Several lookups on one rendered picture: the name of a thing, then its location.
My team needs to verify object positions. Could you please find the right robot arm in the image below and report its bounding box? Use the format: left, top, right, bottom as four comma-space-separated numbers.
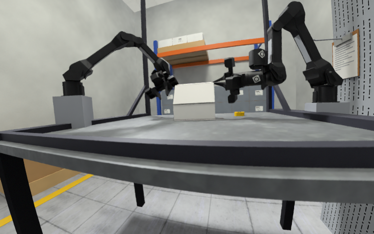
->
62, 31, 170, 96

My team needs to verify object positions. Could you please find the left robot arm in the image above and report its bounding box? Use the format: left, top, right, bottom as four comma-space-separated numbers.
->
225, 1, 343, 103

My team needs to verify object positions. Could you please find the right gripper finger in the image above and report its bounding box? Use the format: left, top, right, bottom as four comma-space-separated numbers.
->
163, 81, 173, 97
151, 88, 161, 100

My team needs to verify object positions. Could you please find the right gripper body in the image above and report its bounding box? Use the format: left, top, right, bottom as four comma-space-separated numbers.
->
145, 75, 179, 99

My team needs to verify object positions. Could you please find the white sheet of paper with printed lines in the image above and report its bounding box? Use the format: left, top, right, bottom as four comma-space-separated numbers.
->
333, 34, 358, 79

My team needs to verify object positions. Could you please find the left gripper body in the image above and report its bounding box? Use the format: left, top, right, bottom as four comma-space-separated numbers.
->
224, 57, 249, 103

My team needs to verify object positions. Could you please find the brown clipboard with paper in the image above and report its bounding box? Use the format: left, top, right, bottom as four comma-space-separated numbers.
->
332, 29, 359, 76

